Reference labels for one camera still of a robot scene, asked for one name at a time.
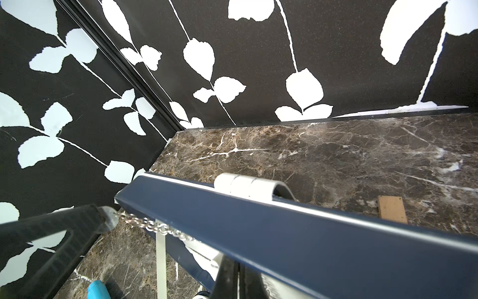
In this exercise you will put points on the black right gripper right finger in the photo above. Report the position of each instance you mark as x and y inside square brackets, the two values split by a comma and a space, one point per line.
[227, 281]

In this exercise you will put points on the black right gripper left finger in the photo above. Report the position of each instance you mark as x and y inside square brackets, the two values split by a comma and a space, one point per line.
[39, 254]

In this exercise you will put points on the small yellow wooden block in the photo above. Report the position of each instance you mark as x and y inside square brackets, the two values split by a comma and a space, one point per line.
[391, 208]

